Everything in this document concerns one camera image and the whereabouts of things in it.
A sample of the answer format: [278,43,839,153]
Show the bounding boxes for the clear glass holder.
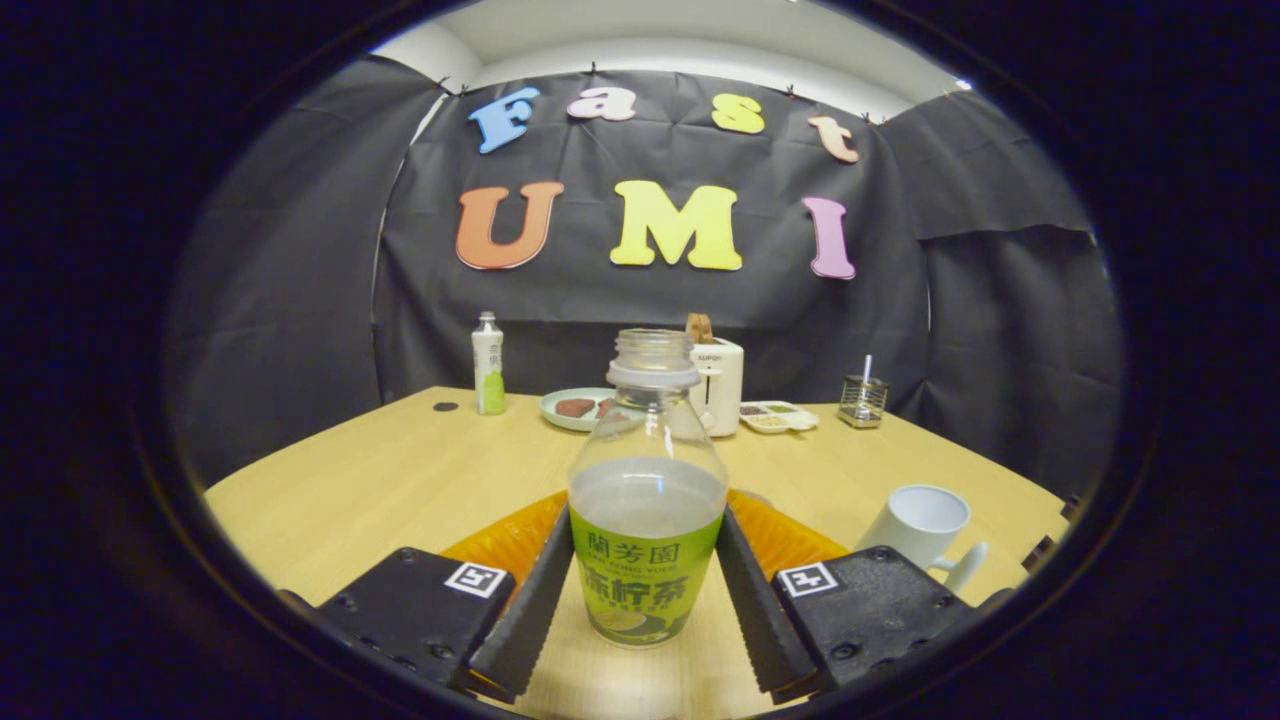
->
[838,375,889,429]

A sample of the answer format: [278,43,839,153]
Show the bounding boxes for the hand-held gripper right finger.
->
[715,488,1011,704]

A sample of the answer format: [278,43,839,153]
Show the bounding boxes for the white divided tray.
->
[740,401,819,435]

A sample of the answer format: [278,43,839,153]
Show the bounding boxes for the pale blue cup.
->
[855,485,989,595]

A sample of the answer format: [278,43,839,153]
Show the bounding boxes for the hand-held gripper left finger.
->
[280,490,576,704]

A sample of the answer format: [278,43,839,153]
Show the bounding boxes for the white and green capped bottle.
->
[471,311,507,417]

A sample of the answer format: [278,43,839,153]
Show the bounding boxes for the white toaster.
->
[688,337,745,438]

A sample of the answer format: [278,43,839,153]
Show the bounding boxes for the wooden table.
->
[203,386,1071,716]

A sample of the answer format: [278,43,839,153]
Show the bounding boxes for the pale green plate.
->
[539,388,621,433]

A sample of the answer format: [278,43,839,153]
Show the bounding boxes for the green label juice bottle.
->
[567,328,729,649]

